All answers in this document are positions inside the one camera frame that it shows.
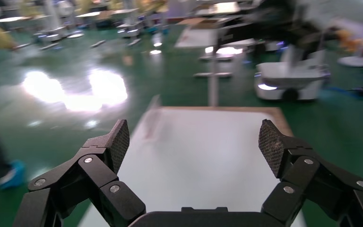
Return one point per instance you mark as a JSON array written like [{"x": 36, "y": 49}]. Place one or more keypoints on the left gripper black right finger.
[{"x": 325, "y": 188}]

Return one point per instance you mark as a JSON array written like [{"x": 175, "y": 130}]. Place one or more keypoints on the white round floor base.
[{"x": 355, "y": 61}]

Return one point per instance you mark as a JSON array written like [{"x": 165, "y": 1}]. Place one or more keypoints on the white table on pedestal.
[{"x": 197, "y": 37}]

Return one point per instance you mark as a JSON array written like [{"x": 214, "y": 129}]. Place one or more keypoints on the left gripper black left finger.
[{"x": 75, "y": 185}]

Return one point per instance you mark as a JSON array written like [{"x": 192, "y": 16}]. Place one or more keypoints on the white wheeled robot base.
[{"x": 294, "y": 80}]

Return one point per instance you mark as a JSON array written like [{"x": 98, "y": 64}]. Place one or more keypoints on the grey floor stand base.
[{"x": 54, "y": 35}]

